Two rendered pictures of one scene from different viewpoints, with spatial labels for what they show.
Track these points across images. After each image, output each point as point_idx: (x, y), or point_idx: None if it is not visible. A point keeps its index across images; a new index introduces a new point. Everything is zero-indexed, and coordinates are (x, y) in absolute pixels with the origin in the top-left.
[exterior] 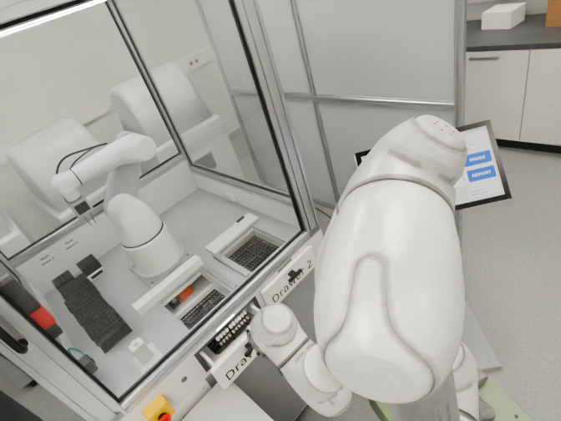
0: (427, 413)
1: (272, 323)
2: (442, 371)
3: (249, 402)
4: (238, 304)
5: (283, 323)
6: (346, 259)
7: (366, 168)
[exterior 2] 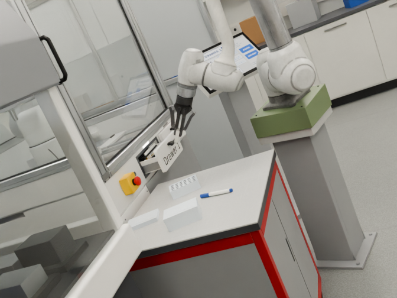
0: None
1: (192, 49)
2: None
3: (185, 176)
4: (149, 135)
5: (197, 49)
6: None
7: None
